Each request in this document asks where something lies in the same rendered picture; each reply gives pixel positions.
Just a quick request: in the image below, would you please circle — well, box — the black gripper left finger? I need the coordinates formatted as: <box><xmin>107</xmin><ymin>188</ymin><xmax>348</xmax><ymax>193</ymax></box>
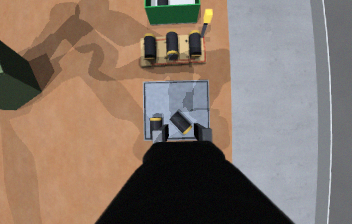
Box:
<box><xmin>152</xmin><ymin>124</ymin><xmax>169</xmax><ymax>144</ymax></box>

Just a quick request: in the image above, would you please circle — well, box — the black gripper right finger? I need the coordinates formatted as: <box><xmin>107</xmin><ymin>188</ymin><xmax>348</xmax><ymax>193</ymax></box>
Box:
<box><xmin>194</xmin><ymin>123</ymin><xmax>212</xmax><ymax>142</ymax></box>

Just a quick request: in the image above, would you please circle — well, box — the black battery with yellow end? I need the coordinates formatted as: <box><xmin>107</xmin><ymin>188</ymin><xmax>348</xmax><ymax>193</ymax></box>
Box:
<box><xmin>166</xmin><ymin>32</ymin><xmax>179</xmax><ymax>58</ymax></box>
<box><xmin>144</xmin><ymin>33</ymin><xmax>156</xmax><ymax>59</ymax></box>
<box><xmin>169</xmin><ymin>111</ymin><xmax>192</xmax><ymax>135</ymax></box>
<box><xmin>188</xmin><ymin>30</ymin><xmax>202</xmax><ymax>57</ymax></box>
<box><xmin>157</xmin><ymin>0</ymin><xmax>168</xmax><ymax>6</ymax></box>
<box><xmin>150</xmin><ymin>117</ymin><xmax>162</xmax><ymax>140</ymax></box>

